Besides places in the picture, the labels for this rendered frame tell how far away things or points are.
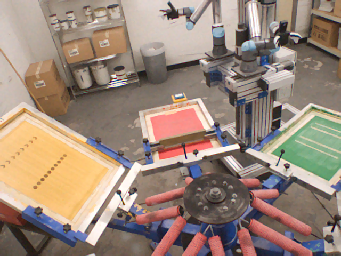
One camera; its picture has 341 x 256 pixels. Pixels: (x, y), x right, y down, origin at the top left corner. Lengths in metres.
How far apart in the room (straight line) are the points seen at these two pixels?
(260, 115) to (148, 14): 3.19
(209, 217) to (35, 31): 4.94
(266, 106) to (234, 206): 1.90
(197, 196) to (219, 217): 0.15
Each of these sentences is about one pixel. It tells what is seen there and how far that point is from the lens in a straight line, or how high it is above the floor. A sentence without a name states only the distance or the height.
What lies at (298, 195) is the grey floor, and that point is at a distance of 3.16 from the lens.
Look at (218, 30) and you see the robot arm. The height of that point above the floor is 1.48.
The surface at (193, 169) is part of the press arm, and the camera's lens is 1.86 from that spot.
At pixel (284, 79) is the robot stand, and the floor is 1.17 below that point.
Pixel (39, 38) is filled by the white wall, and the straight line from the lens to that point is 5.73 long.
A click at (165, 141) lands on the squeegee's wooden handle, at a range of 2.12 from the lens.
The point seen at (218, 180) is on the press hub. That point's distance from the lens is 1.40.
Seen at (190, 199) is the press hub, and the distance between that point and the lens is 1.34.
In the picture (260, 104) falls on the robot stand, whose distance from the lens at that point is 3.00.
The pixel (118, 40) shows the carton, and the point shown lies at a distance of 5.09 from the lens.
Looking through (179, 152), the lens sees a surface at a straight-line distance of 2.14.
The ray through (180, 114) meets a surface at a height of 0.95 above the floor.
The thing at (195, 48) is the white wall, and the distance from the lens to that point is 5.85.
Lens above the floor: 2.31
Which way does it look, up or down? 35 degrees down
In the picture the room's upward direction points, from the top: 10 degrees counter-clockwise
